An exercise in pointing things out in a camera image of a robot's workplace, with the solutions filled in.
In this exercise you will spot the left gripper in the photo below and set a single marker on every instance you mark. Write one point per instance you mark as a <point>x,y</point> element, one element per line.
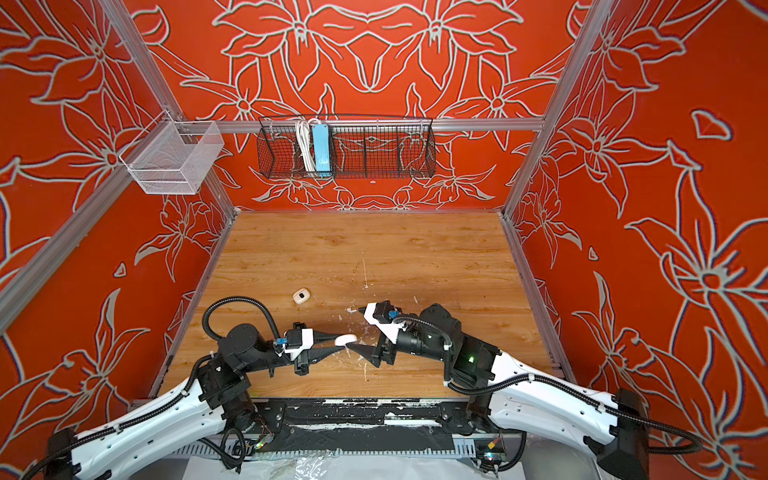
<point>312,357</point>

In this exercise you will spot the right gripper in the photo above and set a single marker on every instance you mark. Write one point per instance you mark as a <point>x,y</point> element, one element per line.
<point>377,356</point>

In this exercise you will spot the white round puck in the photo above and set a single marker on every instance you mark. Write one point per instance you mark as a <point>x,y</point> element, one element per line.
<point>343,340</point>

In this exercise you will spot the white earbud charging case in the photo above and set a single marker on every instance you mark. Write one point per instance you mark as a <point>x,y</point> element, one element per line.
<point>301,296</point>

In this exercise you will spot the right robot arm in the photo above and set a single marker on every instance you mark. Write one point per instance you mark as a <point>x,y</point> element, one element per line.
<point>507,394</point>

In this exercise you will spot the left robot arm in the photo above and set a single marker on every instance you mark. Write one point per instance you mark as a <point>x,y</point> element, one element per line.
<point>213,400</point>

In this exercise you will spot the blue white box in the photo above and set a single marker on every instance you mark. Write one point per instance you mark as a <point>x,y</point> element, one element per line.
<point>321,144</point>

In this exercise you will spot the clear plastic bin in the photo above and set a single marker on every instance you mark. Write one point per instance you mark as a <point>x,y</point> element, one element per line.
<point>174,158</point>

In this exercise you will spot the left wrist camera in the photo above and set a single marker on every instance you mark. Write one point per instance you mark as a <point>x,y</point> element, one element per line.
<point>295,341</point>

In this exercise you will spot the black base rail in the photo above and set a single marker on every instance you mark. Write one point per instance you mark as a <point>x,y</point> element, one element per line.
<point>293,426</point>

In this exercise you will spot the black wire basket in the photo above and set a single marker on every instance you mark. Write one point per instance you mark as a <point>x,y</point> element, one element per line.
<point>360,147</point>

